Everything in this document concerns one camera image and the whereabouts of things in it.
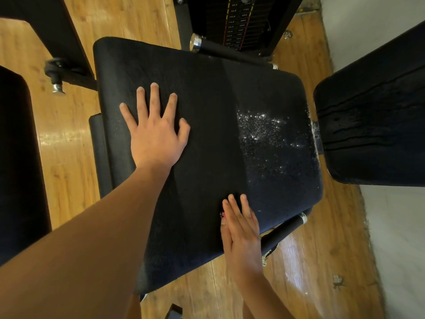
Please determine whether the person's left hand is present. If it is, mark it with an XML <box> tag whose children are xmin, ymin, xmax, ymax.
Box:
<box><xmin>120</xmin><ymin>83</ymin><xmax>191</xmax><ymax>175</ymax></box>

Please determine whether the person's right hand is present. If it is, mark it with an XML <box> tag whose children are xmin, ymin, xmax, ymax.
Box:
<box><xmin>220</xmin><ymin>193</ymin><xmax>264</xmax><ymax>280</ymax></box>

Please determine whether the person's left forearm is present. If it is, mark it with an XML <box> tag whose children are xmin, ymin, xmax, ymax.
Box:
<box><xmin>0</xmin><ymin>164</ymin><xmax>172</xmax><ymax>319</ymax></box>

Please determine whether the person's left leg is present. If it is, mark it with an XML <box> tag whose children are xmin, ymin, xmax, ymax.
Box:
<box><xmin>127</xmin><ymin>297</ymin><xmax>143</xmax><ymax>319</ymax></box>

